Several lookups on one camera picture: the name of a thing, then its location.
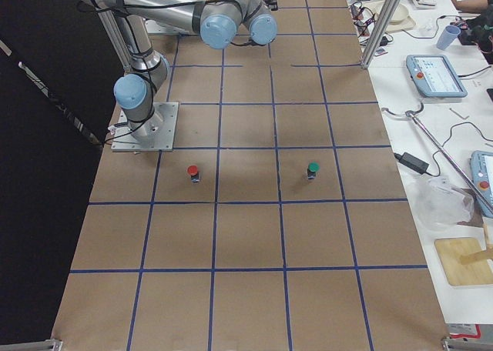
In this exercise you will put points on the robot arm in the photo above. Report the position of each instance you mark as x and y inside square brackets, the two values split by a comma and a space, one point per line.
[216, 22]

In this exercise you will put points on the person's forearm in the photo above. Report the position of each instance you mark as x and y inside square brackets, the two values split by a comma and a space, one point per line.
[471, 6]

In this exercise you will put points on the red push button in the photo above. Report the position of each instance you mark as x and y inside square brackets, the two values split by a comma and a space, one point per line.
[194, 173]

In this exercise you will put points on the green push button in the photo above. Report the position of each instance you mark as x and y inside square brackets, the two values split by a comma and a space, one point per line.
[312, 170]

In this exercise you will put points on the black power adapter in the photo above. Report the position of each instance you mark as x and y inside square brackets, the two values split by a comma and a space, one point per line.
[412, 162]

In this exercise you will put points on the metal walking cane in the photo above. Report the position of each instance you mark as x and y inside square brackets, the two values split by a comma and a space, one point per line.
[413, 116]

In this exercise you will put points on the clear plastic bag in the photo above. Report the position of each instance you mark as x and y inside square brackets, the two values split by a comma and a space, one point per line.
[436, 202]

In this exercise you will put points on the blue teach pendant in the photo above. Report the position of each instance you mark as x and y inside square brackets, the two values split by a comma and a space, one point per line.
[434, 76]
[481, 172]

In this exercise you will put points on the black curtain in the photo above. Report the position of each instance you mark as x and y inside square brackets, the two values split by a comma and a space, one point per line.
[58, 68]

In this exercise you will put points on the wooden board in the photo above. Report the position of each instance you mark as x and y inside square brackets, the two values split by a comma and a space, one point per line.
[464, 262]

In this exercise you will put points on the blue plastic cup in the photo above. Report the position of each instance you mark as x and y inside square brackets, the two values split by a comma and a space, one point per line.
[448, 35]

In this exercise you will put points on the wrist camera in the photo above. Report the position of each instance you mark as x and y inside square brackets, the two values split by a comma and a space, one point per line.
[271, 5]

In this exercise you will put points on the aluminium frame post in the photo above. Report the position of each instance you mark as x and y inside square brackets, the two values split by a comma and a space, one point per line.
[379, 29]

